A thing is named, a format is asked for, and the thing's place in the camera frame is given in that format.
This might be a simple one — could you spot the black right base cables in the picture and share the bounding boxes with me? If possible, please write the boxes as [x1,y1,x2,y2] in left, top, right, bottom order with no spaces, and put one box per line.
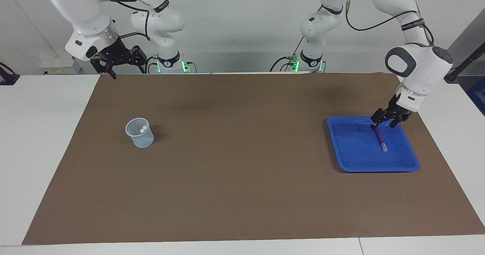
[145,56,159,74]

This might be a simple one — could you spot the blue plastic tray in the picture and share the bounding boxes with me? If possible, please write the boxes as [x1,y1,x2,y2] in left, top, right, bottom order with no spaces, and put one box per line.
[327,116,420,172]

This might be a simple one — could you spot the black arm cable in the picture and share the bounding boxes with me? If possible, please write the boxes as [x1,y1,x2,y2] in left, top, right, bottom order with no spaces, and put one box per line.
[95,0,152,41]
[345,0,435,47]

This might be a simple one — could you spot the translucent plastic cup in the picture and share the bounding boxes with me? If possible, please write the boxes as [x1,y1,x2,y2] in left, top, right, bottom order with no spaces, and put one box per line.
[125,117,155,148]

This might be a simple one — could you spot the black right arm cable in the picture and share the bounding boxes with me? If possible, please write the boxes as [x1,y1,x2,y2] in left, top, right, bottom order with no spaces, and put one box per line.
[95,0,152,41]

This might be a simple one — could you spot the blue crate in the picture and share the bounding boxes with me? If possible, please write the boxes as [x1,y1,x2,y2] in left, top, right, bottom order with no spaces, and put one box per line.
[465,77,485,116]

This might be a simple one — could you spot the purple highlighter pen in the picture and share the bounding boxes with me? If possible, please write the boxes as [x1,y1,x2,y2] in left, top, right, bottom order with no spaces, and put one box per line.
[374,128,388,152]

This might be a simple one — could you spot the black base cables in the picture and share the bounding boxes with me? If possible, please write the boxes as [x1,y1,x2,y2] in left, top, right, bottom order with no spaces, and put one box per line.
[145,56,159,74]
[270,37,305,72]

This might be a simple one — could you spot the black left base cables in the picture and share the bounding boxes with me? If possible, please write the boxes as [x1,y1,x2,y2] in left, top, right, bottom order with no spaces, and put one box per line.
[270,37,305,72]

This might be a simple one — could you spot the black clamp mount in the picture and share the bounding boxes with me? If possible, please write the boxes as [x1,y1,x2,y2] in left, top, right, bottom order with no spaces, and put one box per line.
[0,62,20,86]

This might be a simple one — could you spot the black tripod pole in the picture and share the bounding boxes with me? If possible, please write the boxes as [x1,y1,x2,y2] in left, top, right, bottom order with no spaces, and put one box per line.
[445,43,485,83]

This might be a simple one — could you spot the brown table mat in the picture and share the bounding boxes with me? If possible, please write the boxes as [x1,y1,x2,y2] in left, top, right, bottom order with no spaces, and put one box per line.
[22,72,485,245]

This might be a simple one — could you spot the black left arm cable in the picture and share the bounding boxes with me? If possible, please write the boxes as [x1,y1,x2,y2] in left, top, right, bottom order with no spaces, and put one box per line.
[345,0,435,47]

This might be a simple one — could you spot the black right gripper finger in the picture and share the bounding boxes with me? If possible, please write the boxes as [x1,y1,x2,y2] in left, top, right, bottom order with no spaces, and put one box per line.
[131,46,148,74]
[91,60,117,80]

